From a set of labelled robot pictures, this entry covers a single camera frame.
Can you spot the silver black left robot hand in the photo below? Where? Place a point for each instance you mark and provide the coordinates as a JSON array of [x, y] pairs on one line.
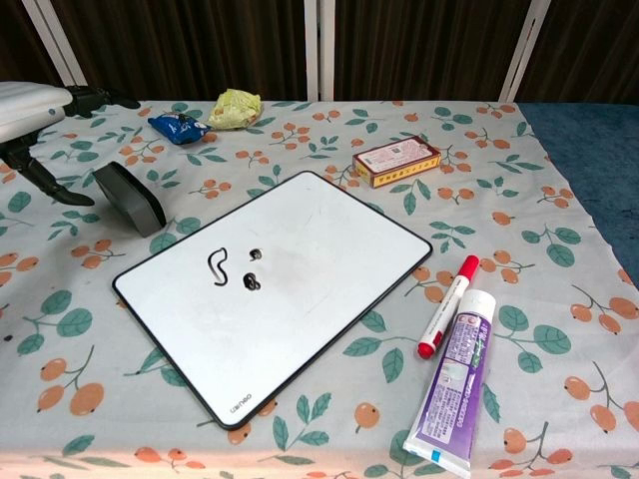
[[25, 112]]

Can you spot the grey whiteboard eraser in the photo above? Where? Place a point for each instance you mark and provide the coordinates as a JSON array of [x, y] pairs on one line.
[[131, 199]]

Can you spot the blue snack packet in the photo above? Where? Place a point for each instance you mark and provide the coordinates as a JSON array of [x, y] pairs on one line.
[[177, 128]]

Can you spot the yellow green snack packet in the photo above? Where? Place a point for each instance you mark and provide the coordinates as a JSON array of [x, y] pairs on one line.
[[233, 111]]

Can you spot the red and yellow medicine box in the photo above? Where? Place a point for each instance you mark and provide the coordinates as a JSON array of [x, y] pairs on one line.
[[397, 160]]

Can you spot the dark brown curtain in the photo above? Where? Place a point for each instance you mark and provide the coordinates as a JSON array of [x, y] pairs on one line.
[[424, 45]]

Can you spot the red capped whiteboard marker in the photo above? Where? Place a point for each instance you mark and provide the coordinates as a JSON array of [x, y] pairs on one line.
[[447, 309]]

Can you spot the floral fruit print tablecloth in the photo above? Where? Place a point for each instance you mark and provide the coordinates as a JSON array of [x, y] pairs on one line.
[[499, 199]]

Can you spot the purple white toothpaste tube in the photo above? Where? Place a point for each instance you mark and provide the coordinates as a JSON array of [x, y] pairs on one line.
[[451, 384]]

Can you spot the dark blue cloth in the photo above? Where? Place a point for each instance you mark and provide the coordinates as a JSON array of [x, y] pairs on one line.
[[594, 159]]

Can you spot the white slanted frame bar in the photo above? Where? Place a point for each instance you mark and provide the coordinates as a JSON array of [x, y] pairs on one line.
[[57, 42], [524, 50]]

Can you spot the white upright frame post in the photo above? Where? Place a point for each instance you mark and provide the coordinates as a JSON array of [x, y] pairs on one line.
[[311, 50], [327, 50]]

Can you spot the white board with black frame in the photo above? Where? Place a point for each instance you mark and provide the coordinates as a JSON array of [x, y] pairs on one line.
[[299, 279]]

